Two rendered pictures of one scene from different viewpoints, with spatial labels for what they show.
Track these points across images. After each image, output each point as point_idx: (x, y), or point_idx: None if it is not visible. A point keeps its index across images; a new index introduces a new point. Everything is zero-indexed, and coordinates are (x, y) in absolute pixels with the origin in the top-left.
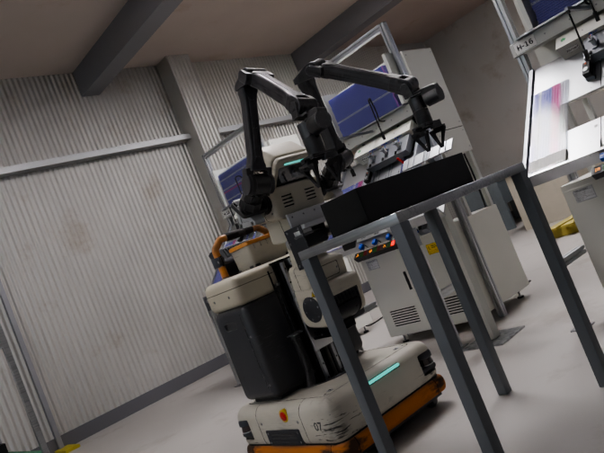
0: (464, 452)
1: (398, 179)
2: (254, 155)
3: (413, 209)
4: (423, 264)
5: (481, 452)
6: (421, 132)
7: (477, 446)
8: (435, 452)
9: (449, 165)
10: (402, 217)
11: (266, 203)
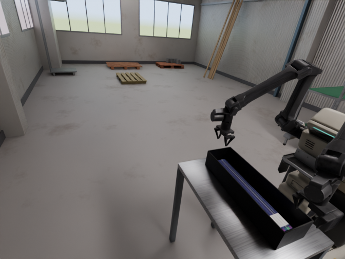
0: (214, 251)
1: (225, 172)
2: (285, 109)
3: (182, 171)
4: (177, 184)
5: (207, 254)
6: (295, 192)
7: (214, 257)
8: (226, 246)
9: (263, 217)
10: (178, 167)
11: (297, 134)
